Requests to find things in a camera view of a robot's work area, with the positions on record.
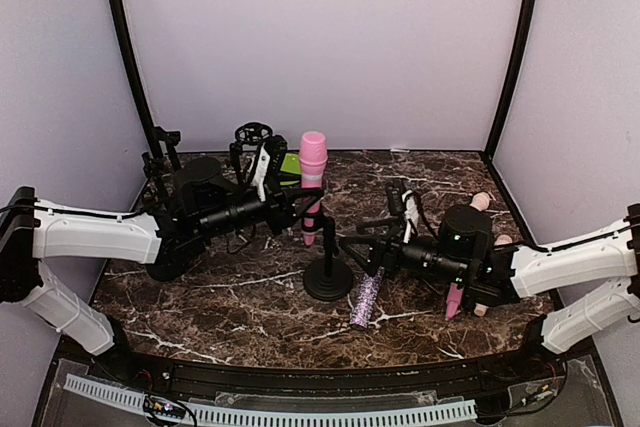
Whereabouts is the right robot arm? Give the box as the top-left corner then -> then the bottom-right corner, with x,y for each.
339,204 -> 639,381

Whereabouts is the black tripod mic stand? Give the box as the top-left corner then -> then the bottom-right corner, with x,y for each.
228,121 -> 274,183

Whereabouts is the black frame post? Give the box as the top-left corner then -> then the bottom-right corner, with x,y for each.
483,0 -> 536,164
108,0 -> 162,158

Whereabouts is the right black frame post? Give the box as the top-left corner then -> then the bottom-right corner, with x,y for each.
483,0 -> 536,164

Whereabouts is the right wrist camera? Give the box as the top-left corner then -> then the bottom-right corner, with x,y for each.
386,179 -> 420,243

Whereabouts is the black round-base mic stand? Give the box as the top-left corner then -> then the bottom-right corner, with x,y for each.
152,126 -> 182,171

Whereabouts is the white cable duct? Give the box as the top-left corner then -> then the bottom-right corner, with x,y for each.
63,374 -> 478,426

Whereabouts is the left black frame post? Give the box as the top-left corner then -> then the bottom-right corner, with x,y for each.
108,0 -> 162,158

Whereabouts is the green plate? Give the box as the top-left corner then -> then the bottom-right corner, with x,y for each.
278,152 -> 302,187

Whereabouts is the purple glitter microphone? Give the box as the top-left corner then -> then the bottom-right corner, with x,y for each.
350,268 -> 384,328

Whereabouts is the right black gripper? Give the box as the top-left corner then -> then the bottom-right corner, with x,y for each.
339,216 -> 470,284

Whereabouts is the pink microphone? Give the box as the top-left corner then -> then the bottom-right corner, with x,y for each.
299,131 -> 328,246
445,282 -> 464,320

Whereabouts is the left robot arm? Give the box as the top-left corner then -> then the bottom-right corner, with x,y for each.
1,154 -> 324,383

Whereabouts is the pink microphone front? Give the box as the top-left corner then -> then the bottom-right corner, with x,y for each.
299,131 -> 328,246

